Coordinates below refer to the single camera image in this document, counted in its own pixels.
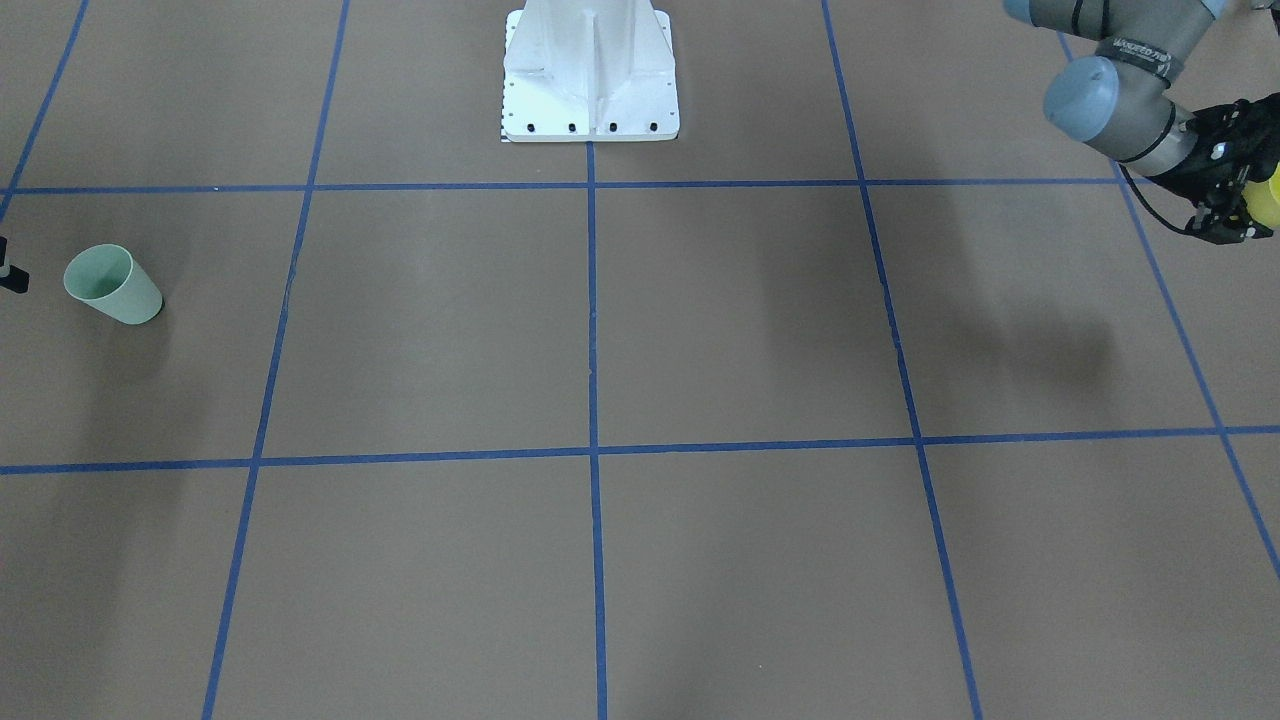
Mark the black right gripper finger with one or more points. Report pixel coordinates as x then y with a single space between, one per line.
12 278

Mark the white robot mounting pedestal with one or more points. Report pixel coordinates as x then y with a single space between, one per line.
589 71

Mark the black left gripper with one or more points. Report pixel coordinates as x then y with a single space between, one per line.
1203 158

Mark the yellow plastic cup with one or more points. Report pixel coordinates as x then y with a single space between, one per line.
1262 201

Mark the light green plastic cup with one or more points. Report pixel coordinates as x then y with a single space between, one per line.
107 278

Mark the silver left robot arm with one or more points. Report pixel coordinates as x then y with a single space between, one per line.
1116 100

